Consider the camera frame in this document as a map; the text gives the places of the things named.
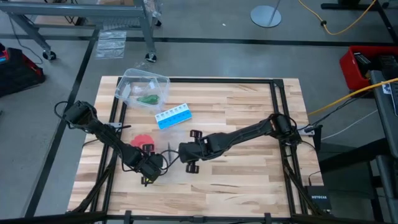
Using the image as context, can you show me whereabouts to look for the thin yellow cable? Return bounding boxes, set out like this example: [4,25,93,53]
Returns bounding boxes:
[298,0,377,35]

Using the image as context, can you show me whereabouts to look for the black NETGEAR network switch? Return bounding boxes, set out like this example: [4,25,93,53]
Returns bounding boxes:
[303,185,333,211]

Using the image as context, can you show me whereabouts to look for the thick yellow cable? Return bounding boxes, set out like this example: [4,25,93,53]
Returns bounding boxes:
[307,77,398,116]

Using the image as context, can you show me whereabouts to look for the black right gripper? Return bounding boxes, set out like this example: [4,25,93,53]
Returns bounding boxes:
[179,129,220,174]

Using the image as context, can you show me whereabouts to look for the clear plastic container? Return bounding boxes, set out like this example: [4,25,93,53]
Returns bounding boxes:
[114,68,171,114]

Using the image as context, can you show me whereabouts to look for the black and red case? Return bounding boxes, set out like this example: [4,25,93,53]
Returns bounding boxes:
[0,43,46,98]

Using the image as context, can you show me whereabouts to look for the grey metal cart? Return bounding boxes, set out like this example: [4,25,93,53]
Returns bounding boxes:
[0,0,162,63]

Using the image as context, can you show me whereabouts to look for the green bandage roll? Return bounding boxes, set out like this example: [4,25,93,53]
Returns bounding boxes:
[136,94,161,105]

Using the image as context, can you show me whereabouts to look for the black looped wrist cable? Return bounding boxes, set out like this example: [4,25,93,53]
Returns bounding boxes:
[155,149,180,171]

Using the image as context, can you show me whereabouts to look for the flat clear plastic bag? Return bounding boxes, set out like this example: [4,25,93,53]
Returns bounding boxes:
[95,30,127,60]

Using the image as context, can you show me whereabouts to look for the black aluminium table frame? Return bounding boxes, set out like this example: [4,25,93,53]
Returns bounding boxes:
[0,77,398,224]

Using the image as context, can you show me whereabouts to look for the blue white weekly pill organizer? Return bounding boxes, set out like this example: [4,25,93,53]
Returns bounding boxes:
[154,103,193,130]

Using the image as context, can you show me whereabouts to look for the red round pill organizer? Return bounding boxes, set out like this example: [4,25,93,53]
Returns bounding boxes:
[130,134,155,151]

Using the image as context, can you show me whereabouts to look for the round grey stand base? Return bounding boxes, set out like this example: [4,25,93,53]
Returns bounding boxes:
[250,0,282,28]

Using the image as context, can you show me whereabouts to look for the grey desk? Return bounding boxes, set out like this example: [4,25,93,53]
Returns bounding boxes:
[368,70,398,224]

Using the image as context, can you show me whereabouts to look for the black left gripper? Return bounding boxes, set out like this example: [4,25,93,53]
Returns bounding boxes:
[134,144,165,187]

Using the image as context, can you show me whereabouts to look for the red plastic bin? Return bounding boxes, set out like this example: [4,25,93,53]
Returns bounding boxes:
[338,45,398,91]

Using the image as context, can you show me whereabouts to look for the white cable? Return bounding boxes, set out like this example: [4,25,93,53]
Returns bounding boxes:
[320,108,379,141]

